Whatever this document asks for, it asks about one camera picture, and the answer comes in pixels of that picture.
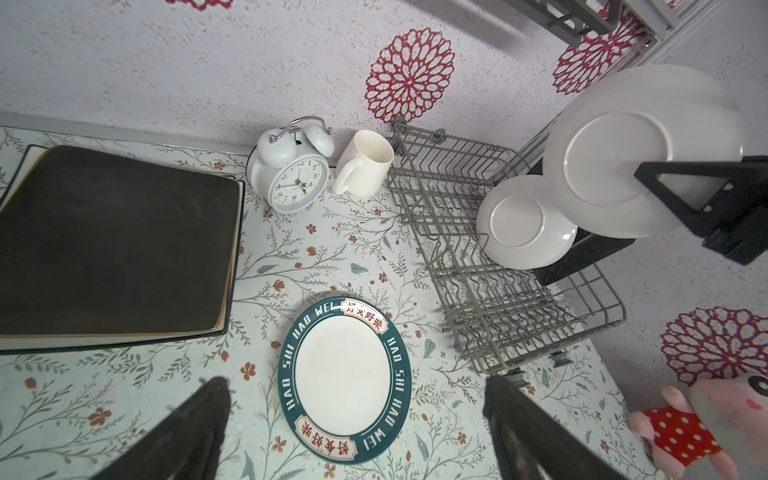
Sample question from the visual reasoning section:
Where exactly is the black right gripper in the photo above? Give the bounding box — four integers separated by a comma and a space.
634, 155, 767, 266

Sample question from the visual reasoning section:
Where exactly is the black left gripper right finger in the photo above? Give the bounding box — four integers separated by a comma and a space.
483, 375, 622, 480

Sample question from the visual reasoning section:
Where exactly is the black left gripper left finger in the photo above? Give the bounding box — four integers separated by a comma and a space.
95, 377, 231, 479

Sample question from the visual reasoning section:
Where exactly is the white round plate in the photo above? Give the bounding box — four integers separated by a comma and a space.
476, 175, 577, 270
543, 64, 746, 239
277, 296, 413, 464

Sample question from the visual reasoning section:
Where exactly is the pink pig plush toy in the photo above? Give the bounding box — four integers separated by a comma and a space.
628, 372, 767, 479

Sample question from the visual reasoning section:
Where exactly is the white twin bell alarm clock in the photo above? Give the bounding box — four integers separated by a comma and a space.
246, 116, 335, 214

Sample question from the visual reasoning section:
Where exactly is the white ceramic mug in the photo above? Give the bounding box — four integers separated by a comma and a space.
331, 130, 395, 198

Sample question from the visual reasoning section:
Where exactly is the grey wire dish rack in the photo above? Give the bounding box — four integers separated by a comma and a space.
387, 117, 627, 375

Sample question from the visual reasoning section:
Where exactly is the grey wall shelf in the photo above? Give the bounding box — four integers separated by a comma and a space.
504, 0, 681, 47

